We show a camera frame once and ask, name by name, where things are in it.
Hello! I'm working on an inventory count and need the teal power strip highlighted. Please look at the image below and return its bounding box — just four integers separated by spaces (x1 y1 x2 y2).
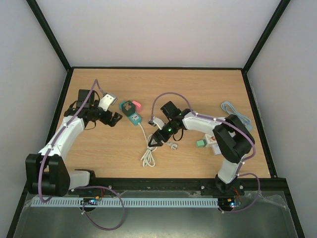
127 112 142 126

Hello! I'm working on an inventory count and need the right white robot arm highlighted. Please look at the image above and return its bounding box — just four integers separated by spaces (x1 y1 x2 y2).
148 109 256 194

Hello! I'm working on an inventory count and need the slotted cable duct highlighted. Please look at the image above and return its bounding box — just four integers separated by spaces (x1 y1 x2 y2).
31 197 218 208

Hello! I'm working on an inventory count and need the dark green cube socket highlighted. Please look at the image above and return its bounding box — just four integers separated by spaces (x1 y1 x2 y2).
119 100 136 117

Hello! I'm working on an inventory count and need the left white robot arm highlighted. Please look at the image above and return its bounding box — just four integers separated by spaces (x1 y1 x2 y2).
25 107 122 196

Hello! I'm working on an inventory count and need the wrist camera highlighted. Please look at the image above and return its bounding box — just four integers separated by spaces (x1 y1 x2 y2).
98 93 117 112
148 116 165 129

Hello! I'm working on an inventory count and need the pink plug adapter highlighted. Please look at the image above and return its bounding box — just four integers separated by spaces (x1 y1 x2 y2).
132 101 142 113

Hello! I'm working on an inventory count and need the white cube socket adapter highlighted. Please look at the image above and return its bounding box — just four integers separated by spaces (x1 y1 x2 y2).
203 134 217 147

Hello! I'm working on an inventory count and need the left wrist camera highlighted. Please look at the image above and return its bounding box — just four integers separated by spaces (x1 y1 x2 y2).
98 93 117 112

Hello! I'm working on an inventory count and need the black aluminium frame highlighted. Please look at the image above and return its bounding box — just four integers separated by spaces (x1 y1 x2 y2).
6 0 307 238

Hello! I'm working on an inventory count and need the light blue power strip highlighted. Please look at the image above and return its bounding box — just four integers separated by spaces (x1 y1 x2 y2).
244 123 253 131

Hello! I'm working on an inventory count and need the grey white flat adapter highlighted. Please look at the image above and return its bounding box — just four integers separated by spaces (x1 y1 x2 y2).
211 144 221 155

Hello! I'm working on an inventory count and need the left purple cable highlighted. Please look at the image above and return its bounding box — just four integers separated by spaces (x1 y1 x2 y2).
39 79 126 229

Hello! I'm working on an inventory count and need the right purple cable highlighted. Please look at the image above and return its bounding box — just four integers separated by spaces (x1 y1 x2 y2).
151 92 261 214

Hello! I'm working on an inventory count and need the white power cord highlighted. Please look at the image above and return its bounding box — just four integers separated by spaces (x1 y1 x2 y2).
138 121 179 168

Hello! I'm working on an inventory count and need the purple cable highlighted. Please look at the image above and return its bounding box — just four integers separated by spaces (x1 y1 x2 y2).
39 79 126 229
151 92 261 214

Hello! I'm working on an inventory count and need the light green cube plug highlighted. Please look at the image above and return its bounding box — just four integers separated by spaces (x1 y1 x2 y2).
196 139 207 148

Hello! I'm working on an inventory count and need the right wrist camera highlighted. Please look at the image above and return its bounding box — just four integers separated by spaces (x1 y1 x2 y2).
148 116 165 129

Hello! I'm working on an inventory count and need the light blue cable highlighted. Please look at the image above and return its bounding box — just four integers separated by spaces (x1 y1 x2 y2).
220 100 252 127

